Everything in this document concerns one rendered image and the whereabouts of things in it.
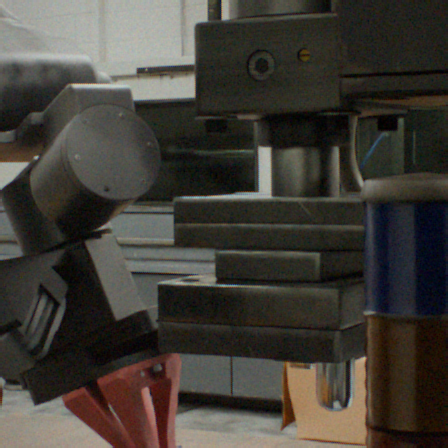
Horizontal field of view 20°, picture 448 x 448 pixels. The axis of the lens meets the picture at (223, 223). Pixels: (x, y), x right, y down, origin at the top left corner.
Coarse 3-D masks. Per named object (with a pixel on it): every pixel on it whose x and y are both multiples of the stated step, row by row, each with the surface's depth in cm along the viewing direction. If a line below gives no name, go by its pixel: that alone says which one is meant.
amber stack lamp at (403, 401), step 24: (384, 336) 38; (408, 336) 38; (432, 336) 38; (384, 360) 38; (408, 360) 38; (432, 360) 38; (384, 384) 38; (408, 384) 38; (432, 384) 38; (384, 408) 38; (408, 408) 38; (432, 408) 38
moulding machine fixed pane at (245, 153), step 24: (144, 120) 614; (168, 120) 607; (192, 120) 600; (240, 120) 586; (168, 144) 608; (192, 144) 601; (216, 144) 594; (240, 144) 587; (168, 168) 608; (192, 168) 601; (216, 168) 594; (240, 168) 588; (168, 192) 609; (192, 192) 602; (216, 192) 595; (240, 192) 589
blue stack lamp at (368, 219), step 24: (384, 216) 38; (408, 216) 38; (432, 216) 37; (384, 240) 38; (408, 240) 38; (432, 240) 37; (384, 264) 38; (408, 264) 38; (432, 264) 38; (384, 288) 38; (408, 288) 38; (432, 288) 38; (384, 312) 38; (408, 312) 38; (432, 312) 38
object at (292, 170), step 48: (288, 144) 66; (336, 144) 67; (288, 192) 67; (336, 192) 68; (192, 240) 67; (240, 240) 66; (288, 240) 65; (336, 240) 63; (192, 288) 63; (240, 288) 62; (288, 288) 61; (336, 288) 60; (192, 336) 63; (240, 336) 62; (288, 336) 61; (336, 336) 60; (336, 384) 62
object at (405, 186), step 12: (372, 180) 39; (384, 180) 38; (396, 180) 38; (408, 180) 38; (420, 180) 38; (432, 180) 37; (444, 180) 38; (372, 192) 38; (384, 192) 38; (396, 192) 38; (408, 192) 37; (420, 192) 37; (432, 192) 37; (444, 192) 37
